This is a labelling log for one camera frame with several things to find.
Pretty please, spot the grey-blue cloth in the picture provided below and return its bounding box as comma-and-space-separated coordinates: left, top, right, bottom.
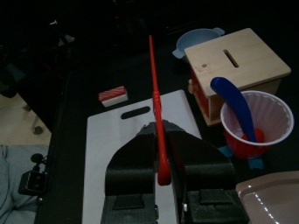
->
0, 143, 53, 224

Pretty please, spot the small teal toy piece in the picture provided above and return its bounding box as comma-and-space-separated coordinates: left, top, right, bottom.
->
218, 144, 267, 171

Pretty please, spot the toy salmon nigiri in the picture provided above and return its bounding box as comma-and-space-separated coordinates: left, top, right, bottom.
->
98, 85, 130, 108

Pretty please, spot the small black mounted device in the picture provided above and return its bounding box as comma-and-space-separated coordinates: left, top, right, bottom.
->
17, 152, 51, 197

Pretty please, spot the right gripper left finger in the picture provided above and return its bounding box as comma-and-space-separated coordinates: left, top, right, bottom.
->
105, 121, 161, 224

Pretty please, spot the red toy knife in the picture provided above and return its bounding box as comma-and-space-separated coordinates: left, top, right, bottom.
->
147, 34, 174, 186

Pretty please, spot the chair leg with caster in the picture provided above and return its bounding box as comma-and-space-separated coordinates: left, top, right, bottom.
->
22, 103, 47, 137

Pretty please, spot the blue toy utensil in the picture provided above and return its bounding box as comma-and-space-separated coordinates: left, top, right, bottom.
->
210, 76, 259, 144

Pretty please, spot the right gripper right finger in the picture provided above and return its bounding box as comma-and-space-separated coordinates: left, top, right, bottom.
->
163, 120, 251, 224

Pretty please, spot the white cutting board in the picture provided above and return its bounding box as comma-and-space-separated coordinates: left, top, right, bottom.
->
81, 89, 203, 224

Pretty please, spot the grey-blue toy pot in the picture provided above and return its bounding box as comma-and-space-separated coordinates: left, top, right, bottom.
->
171, 27, 227, 60

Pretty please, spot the pink-brown plastic tray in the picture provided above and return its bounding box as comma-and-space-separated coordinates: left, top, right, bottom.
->
235, 170, 299, 224

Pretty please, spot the red plastic cup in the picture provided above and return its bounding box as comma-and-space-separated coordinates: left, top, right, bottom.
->
219, 89, 296, 161

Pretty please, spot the tan wooden block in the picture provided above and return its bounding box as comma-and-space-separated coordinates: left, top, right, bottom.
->
183, 27, 293, 127

